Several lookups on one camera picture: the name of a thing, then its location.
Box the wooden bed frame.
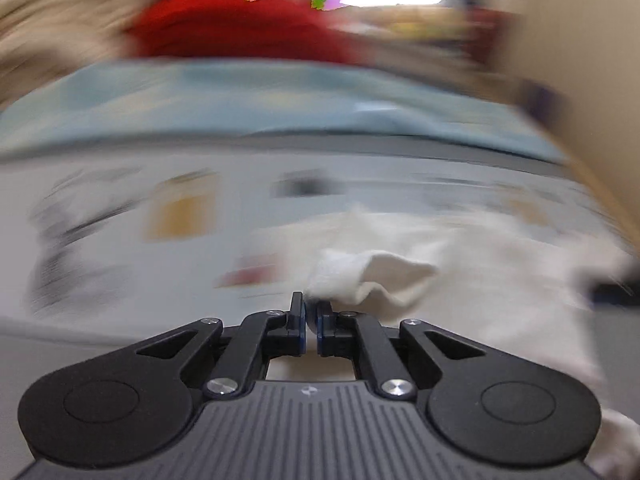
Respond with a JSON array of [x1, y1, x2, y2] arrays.
[[517, 102, 640, 251]]

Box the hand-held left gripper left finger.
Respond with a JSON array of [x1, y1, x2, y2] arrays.
[[134, 290, 307, 401]]

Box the purple box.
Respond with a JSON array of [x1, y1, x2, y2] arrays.
[[520, 79, 557, 117]]

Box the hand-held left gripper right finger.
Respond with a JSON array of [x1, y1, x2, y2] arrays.
[[317, 300, 487, 401]]

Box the beige cloth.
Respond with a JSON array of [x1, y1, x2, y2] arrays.
[[0, 0, 153, 107]]

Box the light blue blanket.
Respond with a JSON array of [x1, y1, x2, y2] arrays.
[[0, 57, 571, 167]]

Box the white small shirt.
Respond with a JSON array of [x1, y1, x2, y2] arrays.
[[240, 204, 640, 480]]

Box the red cloth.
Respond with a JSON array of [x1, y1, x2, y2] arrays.
[[127, 0, 367, 67]]

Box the grey printed bed sheet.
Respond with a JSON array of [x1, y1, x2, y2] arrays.
[[0, 135, 623, 480]]

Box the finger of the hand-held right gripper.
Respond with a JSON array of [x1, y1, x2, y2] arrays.
[[590, 264, 640, 307]]

